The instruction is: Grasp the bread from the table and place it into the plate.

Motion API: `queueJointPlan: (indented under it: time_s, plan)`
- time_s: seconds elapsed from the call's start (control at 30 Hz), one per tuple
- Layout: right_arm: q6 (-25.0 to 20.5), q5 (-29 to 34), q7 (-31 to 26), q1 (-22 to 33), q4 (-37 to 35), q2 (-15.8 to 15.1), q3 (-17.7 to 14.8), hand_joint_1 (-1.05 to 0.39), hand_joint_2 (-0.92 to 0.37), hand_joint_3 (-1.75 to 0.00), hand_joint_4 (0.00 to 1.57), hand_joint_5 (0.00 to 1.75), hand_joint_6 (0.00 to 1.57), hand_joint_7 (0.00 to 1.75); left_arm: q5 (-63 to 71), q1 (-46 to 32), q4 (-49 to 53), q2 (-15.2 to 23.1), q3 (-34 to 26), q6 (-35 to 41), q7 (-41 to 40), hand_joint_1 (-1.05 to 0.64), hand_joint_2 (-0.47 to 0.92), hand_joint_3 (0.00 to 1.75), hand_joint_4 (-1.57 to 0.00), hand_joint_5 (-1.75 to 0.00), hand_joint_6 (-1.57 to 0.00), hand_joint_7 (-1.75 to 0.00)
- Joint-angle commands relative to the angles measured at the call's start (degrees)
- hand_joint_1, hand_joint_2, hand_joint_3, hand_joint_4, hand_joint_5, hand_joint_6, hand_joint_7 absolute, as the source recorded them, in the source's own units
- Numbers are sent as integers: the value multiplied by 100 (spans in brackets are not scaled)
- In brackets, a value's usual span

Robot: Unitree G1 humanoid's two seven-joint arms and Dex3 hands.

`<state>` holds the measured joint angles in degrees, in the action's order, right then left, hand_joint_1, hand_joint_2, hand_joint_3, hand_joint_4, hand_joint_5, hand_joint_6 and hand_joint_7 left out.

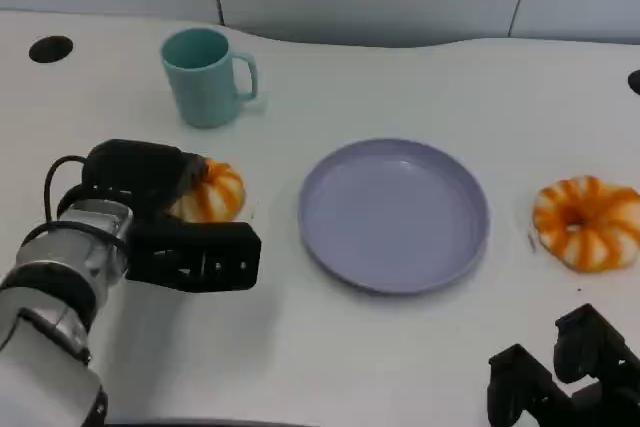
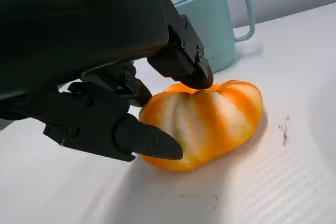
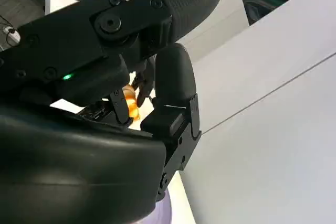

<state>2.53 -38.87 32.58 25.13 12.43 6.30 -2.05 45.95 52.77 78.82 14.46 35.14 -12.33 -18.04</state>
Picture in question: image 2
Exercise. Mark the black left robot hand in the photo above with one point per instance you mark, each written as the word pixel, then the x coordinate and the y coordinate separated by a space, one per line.
pixel 78 24

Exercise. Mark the orange white pumpkin-shaped bread roll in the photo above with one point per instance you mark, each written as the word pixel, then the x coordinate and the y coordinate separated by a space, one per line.
pixel 210 124

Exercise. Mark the pale green mug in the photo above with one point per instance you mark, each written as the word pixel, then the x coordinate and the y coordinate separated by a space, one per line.
pixel 212 24

